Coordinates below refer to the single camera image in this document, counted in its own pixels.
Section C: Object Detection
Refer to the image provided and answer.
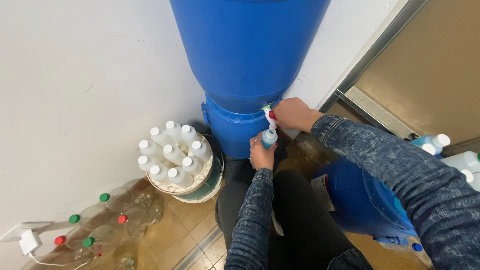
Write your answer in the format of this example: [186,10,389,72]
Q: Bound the blue barrel with clamp ring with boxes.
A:
[201,94,286,159]

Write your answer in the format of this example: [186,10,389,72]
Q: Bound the large blue plastic barrel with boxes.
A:
[169,0,332,115]

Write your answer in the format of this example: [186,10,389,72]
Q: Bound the white bottle with white cap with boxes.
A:
[459,169,480,192]

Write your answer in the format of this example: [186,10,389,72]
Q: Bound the brown door panel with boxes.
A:
[326,0,480,156]

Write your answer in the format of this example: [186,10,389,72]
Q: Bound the group of white capped bottles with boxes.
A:
[137,121,212,188]

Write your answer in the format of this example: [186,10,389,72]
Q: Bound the white charger cable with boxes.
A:
[28,252,91,268]

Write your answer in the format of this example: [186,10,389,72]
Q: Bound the white wall socket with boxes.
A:
[0,221,53,242]

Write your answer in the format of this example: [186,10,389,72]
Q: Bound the person's black trousers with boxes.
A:
[215,157,373,270]

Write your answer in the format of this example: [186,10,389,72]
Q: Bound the white plastic jerrycan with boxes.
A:
[440,151,480,173]

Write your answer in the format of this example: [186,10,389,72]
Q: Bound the clear bottle with red cap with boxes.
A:
[117,206,164,241]
[54,229,92,261]

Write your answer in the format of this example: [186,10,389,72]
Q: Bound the white tap with red lever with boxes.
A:
[261,104,279,132]

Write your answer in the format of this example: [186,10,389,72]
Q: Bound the small bottle with blue liquid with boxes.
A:
[261,128,279,150]

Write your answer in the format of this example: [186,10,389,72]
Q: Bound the blue liquid bottle white cap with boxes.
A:
[410,134,451,151]
[422,143,445,159]

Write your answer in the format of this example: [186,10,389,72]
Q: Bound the white phone charger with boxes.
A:
[19,229,43,256]

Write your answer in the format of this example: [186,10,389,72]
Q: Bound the person's left hand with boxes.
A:
[249,132,279,171]

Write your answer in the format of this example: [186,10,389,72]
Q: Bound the blue barrel with paper label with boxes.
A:
[310,157,419,246]

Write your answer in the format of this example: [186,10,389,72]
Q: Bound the white woven basket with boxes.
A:
[145,133,214,196]

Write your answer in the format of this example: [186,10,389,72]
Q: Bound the clear bottle with green cap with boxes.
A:
[99,186,154,212]
[68,204,113,229]
[82,224,145,256]

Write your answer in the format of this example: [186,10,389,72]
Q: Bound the person's right hand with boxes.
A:
[272,97,324,133]

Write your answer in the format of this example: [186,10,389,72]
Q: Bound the metal door frame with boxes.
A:
[318,0,428,141]

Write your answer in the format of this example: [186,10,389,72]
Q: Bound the white and green bucket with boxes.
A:
[172,139,225,204]

